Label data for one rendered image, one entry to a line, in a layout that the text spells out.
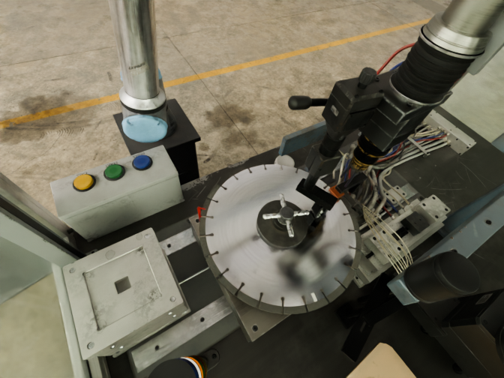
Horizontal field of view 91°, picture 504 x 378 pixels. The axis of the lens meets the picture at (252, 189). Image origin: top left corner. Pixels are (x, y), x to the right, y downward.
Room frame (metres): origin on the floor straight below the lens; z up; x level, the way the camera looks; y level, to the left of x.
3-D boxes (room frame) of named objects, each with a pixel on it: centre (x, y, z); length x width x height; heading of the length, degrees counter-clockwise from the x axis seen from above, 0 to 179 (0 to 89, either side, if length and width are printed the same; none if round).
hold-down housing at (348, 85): (0.31, -0.12, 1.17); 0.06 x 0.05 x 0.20; 121
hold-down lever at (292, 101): (0.31, -0.07, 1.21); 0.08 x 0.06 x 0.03; 130
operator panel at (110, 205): (0.31, 0.34, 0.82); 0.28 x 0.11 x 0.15; 130
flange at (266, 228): (0.25, -0.08, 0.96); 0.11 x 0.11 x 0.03
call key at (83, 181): (0.28, 0.40, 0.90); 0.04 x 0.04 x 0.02
